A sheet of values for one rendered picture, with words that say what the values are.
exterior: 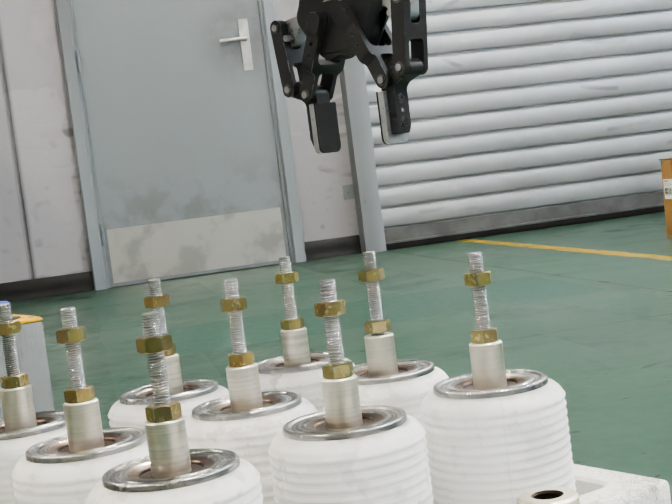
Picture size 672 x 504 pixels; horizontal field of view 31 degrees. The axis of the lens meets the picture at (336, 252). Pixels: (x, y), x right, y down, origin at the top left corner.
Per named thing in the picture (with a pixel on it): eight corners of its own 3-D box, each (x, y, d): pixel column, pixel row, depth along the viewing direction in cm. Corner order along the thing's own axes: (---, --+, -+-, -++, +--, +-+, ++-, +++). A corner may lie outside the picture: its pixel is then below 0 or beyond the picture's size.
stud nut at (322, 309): (309, 317, 73) (308, 303, 73) (329, 312, 74) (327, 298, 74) (332, 317, 72) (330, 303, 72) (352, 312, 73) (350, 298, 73)
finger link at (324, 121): (335, 101, 92) (341, 151, 92) (329, 103, 92) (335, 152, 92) (314, 103, 90) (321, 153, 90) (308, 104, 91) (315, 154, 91)
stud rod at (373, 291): (390, 351, 90) (378, 250, 89) (380, 354, 89) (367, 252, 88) (381, 351, 90) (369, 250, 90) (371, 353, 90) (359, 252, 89)
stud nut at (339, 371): (317, 379, 73) (315, 365, 73) (337, 373, 75) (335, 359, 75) (340, 380, 72) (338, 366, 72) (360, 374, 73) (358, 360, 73)
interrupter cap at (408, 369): (330, 377, 93) (329, 368, 93) (427, 363, 94) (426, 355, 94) (337, 394, 86) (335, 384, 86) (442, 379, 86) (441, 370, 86)
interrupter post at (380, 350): (366, 377, 91) (361, 334, 91) (398, 373, 91) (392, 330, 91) (369, 383, 89) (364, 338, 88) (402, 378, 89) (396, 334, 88)
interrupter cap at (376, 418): (259, 445, 72) (257, 433, 72) (326, 415, 79) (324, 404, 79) (367, 447, 68) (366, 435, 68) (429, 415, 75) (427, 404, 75)
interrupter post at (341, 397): (318, 435, 73) (311, 381, 73) (339, 425, 75) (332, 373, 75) (352, 435, 72) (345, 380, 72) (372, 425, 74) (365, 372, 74)
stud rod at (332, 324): (330, 404, 73) (315, 281, 73) (342, 400, 74) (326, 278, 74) (342, 405, 73) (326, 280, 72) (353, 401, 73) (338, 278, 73)
